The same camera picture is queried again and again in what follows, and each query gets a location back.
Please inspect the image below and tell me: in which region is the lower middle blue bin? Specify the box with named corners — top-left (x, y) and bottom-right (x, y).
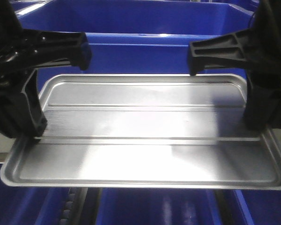
top-left (96, 188), bottom-right (222, 225)

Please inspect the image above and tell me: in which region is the lower roller track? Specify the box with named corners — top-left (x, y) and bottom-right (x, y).
top-left (59, 187), bottom-right (85, 225)

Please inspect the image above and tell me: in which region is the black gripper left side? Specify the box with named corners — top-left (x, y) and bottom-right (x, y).
top-left (0, 28), bottom-right (93, 139)

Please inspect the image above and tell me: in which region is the lower right blue bin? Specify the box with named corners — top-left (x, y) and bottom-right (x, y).
top-left (233, 190), bottom-right (281, 225)

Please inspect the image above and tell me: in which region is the lower left blue bin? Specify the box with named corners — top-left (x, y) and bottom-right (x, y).
top-left (0, 164), bottom-right (69, 225)

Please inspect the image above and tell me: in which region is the large silver metal tray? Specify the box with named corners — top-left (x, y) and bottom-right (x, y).
top-left (0, 74), bottom-right (281, 190)

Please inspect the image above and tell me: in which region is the blue bin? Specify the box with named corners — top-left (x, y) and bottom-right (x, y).
top-left (0, 164), bottom-right (69, 225)
top-left (233, 190), bottom-right (281, 225)
top-left (96, 188), bottom-right (222, 225)

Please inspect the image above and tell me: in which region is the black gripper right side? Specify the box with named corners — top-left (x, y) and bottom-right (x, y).
top-left (188, 0), bottom-right (281, 130)

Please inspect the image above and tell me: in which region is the large blue target box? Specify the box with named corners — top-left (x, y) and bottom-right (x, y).
top-left (14, 0), bottom-right (260, 87)

